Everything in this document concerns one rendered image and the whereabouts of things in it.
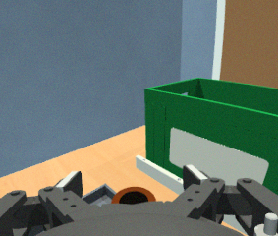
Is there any grey rectangular tray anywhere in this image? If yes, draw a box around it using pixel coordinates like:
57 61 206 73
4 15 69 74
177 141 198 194
28 183 117 236

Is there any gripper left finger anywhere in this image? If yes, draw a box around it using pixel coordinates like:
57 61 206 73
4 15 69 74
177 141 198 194
0 171 110 236

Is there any brown bottle with green label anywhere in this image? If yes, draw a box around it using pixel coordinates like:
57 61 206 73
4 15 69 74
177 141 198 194
111 186 156 204

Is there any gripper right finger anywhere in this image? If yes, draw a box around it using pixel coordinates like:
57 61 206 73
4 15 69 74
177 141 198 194
152 165 278 236

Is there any green divided crate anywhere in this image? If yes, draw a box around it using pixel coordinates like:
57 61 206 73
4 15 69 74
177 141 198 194
144 78 278 195

